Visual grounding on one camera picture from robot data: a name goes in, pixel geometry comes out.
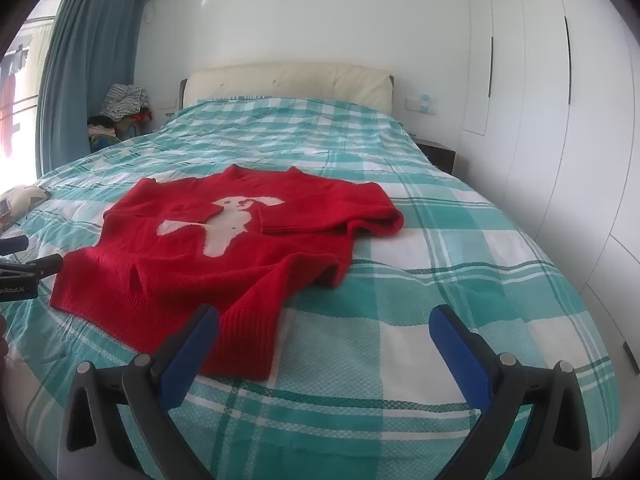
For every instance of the cream padded headboard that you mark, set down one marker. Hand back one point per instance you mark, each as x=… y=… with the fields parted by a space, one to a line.
x=300 y=82

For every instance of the blue-grey curtain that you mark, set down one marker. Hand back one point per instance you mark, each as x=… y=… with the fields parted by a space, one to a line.
x=85 y=60

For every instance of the dark wooden nightstand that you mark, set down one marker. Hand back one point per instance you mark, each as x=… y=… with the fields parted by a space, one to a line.
x=440 y=152

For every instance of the red sweater with white dog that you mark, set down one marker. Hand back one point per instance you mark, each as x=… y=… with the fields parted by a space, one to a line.
x=175 y=270

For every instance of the hanging red garment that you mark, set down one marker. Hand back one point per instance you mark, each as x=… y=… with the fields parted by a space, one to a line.
x=7 y=110

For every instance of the white wall socket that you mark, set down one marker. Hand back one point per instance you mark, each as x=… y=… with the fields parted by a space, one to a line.
x=421 y=104

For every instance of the white wardrobe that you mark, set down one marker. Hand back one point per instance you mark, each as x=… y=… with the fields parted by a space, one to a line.
x=540 y=110

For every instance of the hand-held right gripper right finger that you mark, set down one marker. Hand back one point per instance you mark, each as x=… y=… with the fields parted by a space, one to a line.
x=460 y=355

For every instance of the pile of clothes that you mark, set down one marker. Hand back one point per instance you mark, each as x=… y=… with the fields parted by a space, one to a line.
x=122 y=100

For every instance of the beige patterned cushion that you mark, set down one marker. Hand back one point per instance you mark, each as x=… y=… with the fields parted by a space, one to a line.
x=27 y=200

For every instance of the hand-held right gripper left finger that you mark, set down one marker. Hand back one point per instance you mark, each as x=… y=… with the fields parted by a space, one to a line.
x=190 y=355

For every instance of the teal plaid bed sheet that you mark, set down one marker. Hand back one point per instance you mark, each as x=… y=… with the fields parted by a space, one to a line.
x=425 y=210

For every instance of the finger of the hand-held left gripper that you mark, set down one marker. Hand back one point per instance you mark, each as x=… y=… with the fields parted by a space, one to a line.
x=40 y=266
x=14 y=245

